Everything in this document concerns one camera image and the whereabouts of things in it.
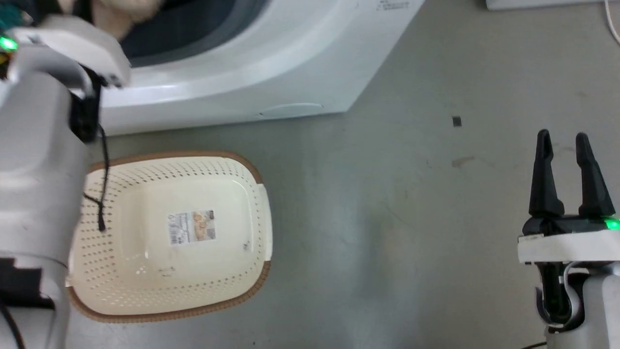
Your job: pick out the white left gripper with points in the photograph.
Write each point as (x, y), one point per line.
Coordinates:
(82, 46)

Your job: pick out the white washing machine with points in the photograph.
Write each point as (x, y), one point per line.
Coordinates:
(271, 63)

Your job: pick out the printed paper label sticker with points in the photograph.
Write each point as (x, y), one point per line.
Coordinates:
(192, 227)

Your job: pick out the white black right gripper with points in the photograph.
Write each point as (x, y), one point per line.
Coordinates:
(566, 245)

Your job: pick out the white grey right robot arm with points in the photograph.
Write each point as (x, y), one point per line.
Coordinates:
(591, 305)

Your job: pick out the cream perforated laundry basket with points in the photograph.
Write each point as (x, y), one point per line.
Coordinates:
(193, 271)

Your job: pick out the small dark floor marker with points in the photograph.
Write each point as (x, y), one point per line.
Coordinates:
(457, 121)

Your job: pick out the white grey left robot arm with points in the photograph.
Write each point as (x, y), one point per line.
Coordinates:
(34, 169)

